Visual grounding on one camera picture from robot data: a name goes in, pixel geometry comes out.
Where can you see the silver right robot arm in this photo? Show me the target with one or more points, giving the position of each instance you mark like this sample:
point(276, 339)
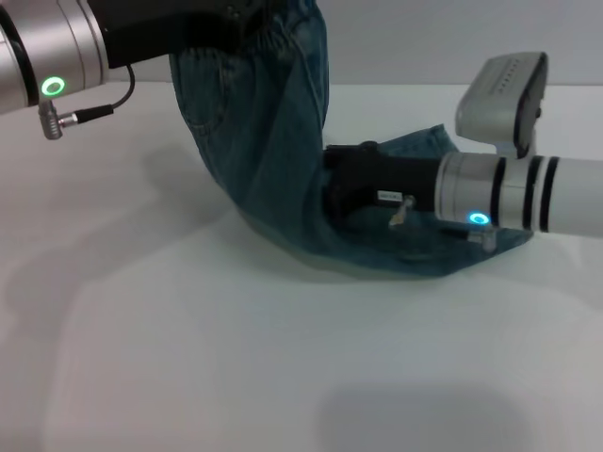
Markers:
point(523, 195)

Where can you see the blue denim shorts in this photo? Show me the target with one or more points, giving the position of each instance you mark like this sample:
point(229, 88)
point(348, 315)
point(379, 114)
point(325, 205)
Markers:
point(282, 165)

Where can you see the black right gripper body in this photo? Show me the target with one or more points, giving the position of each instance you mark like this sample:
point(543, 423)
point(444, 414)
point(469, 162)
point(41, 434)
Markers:
point(377, 181)

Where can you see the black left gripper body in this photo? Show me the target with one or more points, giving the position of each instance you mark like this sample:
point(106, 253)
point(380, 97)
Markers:
point(169, 30)

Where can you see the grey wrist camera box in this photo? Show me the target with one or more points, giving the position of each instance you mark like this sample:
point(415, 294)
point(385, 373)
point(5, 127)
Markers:
point(504, 99)

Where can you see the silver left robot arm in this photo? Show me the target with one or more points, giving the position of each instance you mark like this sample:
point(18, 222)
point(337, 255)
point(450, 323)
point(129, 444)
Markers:
point(47, 52)

